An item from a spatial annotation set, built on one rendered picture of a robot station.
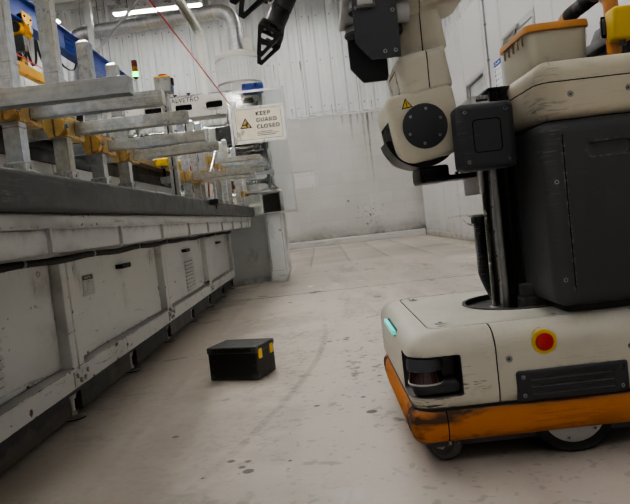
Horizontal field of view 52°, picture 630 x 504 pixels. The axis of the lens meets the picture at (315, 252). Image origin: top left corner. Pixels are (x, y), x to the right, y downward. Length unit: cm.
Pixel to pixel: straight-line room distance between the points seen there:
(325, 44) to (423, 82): 1108
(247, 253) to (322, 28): 734
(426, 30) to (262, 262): 459
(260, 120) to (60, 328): 408
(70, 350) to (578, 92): 158
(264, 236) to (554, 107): 477
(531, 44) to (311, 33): 1112
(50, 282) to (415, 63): 126
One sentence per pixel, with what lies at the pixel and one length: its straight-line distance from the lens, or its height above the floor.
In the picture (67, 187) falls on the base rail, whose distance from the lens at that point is 157.
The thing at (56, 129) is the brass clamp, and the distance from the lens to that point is 166.
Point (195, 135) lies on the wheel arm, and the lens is 190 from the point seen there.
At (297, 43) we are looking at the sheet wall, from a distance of 1262.
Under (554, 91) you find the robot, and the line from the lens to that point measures 145.
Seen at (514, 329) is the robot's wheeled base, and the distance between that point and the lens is 140.
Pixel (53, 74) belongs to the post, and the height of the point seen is 95.
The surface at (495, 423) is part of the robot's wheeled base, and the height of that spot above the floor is 9.
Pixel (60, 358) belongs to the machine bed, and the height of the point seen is 20.
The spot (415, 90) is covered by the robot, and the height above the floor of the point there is 81.
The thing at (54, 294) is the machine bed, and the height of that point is 40.
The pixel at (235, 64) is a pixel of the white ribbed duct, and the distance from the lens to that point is 1021.
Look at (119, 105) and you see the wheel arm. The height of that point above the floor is 82.
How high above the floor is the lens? 54
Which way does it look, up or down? 3 degrees down
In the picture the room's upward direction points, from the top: 6 degrees counter-clockwise
